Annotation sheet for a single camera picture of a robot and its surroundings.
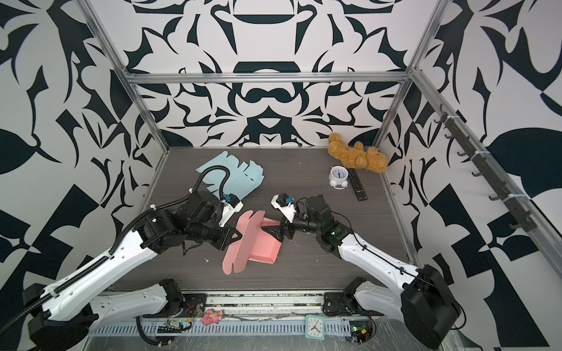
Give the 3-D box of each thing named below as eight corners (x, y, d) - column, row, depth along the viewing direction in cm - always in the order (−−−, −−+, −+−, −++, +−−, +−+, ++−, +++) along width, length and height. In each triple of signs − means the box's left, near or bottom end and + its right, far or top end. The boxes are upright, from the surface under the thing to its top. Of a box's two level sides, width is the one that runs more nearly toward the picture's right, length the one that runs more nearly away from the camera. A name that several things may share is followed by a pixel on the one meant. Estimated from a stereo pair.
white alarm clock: (330, 189, 106) (331, 185, 103) (327, 169, 113) (328, 165, 111) (350, 189, 106) (351, 185, 103) (345, 169, 113) (346, 165, 111)
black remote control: (358, 201, 102) (360, 198, 100) (346, 172, 113) (347, 168, 111) (366, 200, 103) (367, 197, 101) (353, 171, 114) (354, 168, 112)
